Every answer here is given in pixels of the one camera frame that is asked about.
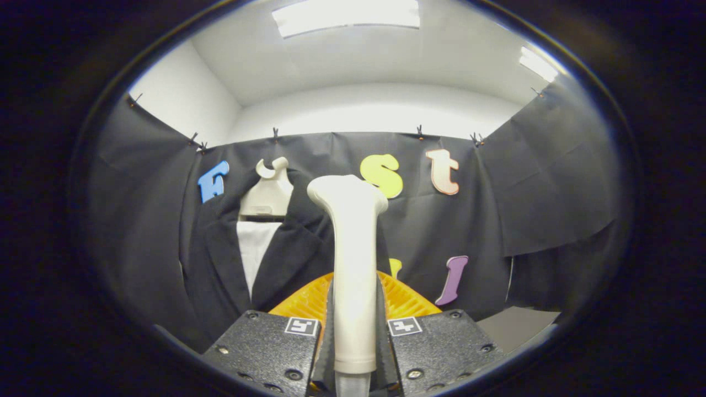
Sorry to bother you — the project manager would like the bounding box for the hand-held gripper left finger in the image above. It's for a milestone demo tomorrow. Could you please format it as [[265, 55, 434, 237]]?
[[201, 271, 336, 397]]

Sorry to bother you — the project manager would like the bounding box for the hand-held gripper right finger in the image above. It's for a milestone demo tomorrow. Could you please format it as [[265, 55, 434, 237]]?
[[377, 270, 505, 397]]

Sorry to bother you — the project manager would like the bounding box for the black blazer jacket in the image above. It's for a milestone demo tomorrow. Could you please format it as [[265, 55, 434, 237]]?
[[179, 168, 338, 353]]

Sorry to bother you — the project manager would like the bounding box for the white shirt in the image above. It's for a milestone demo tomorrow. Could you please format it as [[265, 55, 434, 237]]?
[[236, 221, 283, 301]]

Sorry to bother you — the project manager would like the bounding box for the white garment steamer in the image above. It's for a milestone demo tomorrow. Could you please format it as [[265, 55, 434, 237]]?
[[307, 175, 389, 397]]

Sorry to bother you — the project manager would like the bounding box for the white steamer hanger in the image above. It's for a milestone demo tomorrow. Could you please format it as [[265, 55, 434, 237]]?
[[239, 157, 294, 220]]

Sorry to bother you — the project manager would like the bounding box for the grey and beige cabinet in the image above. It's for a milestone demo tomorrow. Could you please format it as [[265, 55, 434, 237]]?
[[477, 306, 561, 353]]

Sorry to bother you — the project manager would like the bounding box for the black backdrop cloth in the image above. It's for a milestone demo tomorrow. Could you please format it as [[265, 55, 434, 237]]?
[[88, 83, 632, 353]]

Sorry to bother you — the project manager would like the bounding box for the row of black clips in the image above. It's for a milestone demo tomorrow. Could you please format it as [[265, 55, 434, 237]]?
[[128, 85, 544, 155]]

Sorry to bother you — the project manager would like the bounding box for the narrow ceiling light panel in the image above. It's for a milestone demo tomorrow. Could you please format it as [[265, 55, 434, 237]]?
[[518, 46, 561, 83]]

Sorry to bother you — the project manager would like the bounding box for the large ceiling light panel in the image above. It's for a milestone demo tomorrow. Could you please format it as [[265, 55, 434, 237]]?
[[272, 0, 421, 39]]

